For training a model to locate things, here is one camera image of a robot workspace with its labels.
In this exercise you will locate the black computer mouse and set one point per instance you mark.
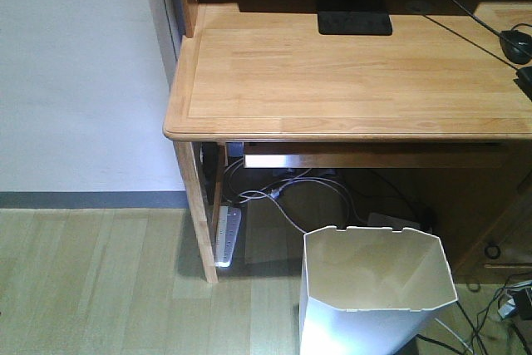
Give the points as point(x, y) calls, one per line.
point(516, 46)

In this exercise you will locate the white plastic trash bin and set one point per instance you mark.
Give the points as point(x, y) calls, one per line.
point(370, 290)

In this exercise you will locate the wooden desk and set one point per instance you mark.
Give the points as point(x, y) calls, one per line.
point(436, 98)

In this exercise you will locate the white power strip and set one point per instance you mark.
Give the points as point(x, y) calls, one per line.
point(226, 235)

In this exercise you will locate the black monitor stand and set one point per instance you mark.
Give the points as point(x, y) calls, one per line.
point(353, 18)

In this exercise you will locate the black device at desk edge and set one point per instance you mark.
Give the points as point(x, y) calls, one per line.
point(524, 80)

